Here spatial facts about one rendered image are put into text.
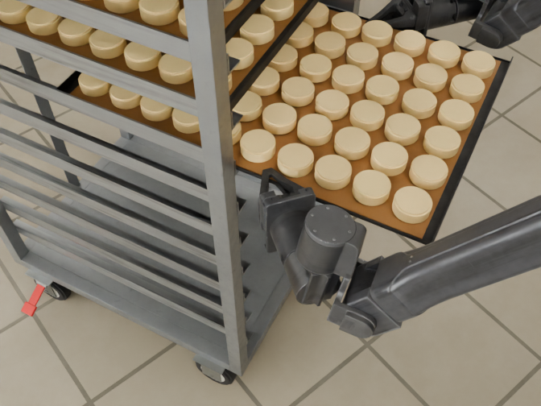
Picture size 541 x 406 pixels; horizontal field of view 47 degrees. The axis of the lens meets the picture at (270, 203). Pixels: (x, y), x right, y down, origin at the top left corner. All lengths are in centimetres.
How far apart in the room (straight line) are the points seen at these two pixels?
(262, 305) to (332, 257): 78
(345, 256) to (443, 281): 11
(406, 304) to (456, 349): 93
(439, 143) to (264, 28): 29
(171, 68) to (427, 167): 37
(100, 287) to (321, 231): 92
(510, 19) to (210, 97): 58
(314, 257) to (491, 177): 133
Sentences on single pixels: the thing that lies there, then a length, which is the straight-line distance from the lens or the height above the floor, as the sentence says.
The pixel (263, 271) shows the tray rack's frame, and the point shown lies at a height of 15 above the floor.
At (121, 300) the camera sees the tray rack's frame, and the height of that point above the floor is 15.
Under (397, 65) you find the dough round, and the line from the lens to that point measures 102.
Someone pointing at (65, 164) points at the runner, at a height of 61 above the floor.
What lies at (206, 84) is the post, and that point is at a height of 95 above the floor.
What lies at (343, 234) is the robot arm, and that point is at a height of 87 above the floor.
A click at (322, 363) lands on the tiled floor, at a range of 157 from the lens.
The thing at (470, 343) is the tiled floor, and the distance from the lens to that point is 166.
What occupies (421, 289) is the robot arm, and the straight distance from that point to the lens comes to 70.
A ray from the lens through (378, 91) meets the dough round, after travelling 97.
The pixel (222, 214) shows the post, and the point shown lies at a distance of 91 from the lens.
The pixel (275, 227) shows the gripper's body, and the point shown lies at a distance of 79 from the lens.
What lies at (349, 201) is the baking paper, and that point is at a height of 77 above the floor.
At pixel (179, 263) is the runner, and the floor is 44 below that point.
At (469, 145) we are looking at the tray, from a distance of 95.
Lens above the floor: 143
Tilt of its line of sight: 52 degrees down
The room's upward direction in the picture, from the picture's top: straight up
